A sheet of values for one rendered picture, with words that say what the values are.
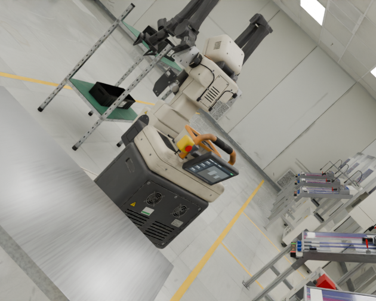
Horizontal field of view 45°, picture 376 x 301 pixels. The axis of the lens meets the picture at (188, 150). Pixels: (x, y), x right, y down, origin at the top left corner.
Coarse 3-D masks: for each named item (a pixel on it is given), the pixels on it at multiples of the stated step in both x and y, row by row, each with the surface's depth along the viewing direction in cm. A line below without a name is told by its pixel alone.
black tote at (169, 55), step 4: (148, 28) 346; (152, 28) 354; (144, 32) 347; (148, 32) 346; (152, 32) 345; (164, 40) 392; (168, 40) 400; (148, 44) 346; (160, 44) 345; (164, 44) 351; (160, 48) 352; (172, 48) 373; (160, 52) 358; (168, 52) 372; (172, 52) 379; (176, 52) 386; (164, 56) 372; (168, 56) 380; (172, 60) 396
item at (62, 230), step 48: (0, 96) 120; (0, 144) 102; (48, 144) 121; (0, 192) 88; (48, 192) 102; (96, 192) 121; (0, 240) 81; (48, 240) 89; (96, 240) 102; (144, 240) 121; (48, 288) 81; (96, 288) 88; (144, 288) 102
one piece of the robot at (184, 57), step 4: (188, 48) 229; (192, 48) 227; (196, 48) 228; (180, 52) 231; (184, 52) 229; (188, 52) 228; (192, 52) 228; (196, 52) 229; (172, 56) 234; (176, 56) 232; (180, 56) 231; (184, 56) 228; (188, 56) 228; (192, 56) 229; (176, 60) 234; (180, 60) 229; (184, 60) 228; (188, 60) 229; (184, 64) 229; (188, 64) 231
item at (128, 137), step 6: (138, 120) 237; (132, 126) 237; (138, 126) 234; (144, 126) 236; (126, 132) 239; (132, 132) 235; (138, 132) 233; (162, 132) 241; (126, 138) 237; (132, 138) 234; (126, 144) 235
